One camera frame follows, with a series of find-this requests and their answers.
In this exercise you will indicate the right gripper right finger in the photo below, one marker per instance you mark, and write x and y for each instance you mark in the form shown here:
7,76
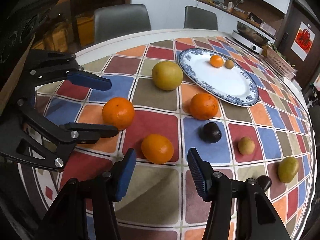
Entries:
256,216

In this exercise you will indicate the dark chair far left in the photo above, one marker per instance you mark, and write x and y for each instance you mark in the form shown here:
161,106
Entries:
196,18

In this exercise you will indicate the blue white porcelain plate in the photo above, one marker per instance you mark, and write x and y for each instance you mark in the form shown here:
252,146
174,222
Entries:
234,85

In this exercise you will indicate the white induction cooker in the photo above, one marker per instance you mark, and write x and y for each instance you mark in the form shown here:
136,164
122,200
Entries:
247,43

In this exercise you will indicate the dark chair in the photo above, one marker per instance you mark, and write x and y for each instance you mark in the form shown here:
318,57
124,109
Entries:
120,20
196,18

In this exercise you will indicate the dark chair near left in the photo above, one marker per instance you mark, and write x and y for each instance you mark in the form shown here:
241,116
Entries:
120,20

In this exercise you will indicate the small tan fruit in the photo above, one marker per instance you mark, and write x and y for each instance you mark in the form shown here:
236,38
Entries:
246,146
229,64

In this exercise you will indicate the colourful checkered tablecloth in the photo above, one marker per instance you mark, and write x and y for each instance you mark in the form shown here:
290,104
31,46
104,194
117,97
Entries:
162,202

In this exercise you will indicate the small orange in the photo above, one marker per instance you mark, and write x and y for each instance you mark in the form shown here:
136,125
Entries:
216,61

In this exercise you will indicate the pink basket with greens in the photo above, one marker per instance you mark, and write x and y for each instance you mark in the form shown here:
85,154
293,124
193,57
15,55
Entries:
278,63

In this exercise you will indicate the red fu door poster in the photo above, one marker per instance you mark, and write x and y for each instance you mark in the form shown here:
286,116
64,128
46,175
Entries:
303,41

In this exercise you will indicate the large yellow pear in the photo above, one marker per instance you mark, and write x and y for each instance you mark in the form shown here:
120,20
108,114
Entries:
167,75

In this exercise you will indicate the large orange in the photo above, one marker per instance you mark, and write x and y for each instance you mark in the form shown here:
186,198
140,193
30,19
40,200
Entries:
203,106

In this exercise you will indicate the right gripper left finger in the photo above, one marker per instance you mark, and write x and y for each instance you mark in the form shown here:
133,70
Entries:
67,217

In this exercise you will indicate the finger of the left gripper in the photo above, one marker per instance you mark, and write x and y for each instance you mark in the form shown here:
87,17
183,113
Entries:
44,67
19,146

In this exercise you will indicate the dark plum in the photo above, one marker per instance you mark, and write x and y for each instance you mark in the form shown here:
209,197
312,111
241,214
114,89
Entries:
210,133
264,182

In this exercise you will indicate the steel pot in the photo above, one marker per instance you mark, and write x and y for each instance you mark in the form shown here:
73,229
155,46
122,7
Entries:
250,34

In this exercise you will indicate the white lower cabinets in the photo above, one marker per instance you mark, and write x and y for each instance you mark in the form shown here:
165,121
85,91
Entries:
169,14

